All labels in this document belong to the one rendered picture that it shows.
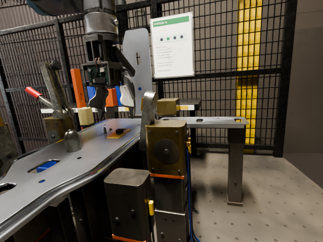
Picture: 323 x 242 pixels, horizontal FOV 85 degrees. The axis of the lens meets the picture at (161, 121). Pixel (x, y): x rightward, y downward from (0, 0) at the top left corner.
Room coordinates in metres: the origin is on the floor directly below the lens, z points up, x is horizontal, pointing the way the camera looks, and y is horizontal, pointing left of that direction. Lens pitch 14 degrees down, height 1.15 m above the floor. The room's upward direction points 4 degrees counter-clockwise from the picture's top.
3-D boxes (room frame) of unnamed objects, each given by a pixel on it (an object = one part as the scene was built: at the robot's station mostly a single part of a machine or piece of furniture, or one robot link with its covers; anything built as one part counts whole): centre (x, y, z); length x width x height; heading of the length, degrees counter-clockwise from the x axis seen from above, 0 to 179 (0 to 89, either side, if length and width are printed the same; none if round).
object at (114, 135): (0.49, 0.12, 1.01); 0.08 x 0.04 x 0.01; 163
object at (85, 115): (0.62, 0.27, 0.88); 0.04 x 0.04 x 0.37; 73
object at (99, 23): (0.47, 0.12, 1.27); 0.08 x 0.08 x 0.05
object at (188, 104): (0.98, 0.23, 1.01); 0.90 x 0.22 x 0.03; 73
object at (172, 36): (1.00, -0.09, 1.30); 0.23 x 0.02 x 0.31; 73
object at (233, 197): (0.54, -0.24, 0.84); 0.05 x 0.05 x 0.29; 73
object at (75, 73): (0.65, 0.29, 0.95); 0.03 x 0.01 x 0.50; 163
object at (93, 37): (0.46, 0.13, 1.19); 0.09 x 0.08 x 0.12; 163
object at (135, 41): (0.75, 0.08, 1.17); 0.12 x 0.01 x 0.34; 73
